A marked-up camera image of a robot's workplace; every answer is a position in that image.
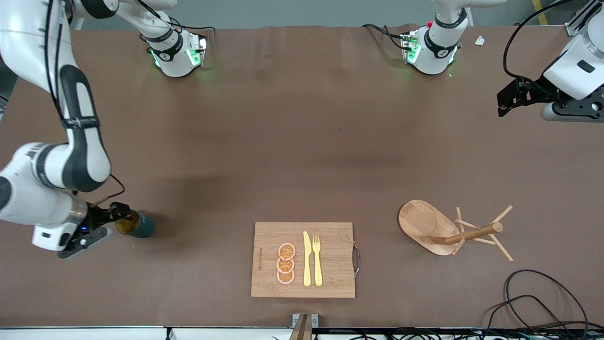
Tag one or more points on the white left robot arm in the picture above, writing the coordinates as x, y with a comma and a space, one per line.
434, 56

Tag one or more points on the bamboo cutting board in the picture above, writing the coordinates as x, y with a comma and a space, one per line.
330, 264

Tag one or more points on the wooden mug tree stand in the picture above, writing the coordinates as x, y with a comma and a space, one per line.
417, 222

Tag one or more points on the white paper scrap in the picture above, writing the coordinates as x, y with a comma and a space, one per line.
480, 40

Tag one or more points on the brown table mat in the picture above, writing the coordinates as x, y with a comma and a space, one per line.
236, 165

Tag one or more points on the dark green ribbed cup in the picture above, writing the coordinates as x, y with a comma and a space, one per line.
144, 226

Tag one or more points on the metal table bracket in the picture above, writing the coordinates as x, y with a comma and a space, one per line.
304, 326

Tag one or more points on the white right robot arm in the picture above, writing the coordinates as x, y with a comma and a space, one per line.
80, 156

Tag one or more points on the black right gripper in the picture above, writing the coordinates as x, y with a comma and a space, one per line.
97, 216

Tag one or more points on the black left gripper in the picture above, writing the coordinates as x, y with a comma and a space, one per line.
536, 92

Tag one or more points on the toy orange slice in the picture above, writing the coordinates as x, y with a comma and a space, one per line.
287, 251
285, 266

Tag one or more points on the yellow plastic fork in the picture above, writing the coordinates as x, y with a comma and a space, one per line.
317, 269

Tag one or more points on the aluminium frame profile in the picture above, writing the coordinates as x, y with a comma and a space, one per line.
572, 29

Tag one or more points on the yellow plastic knife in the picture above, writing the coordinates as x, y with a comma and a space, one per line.
307, 264

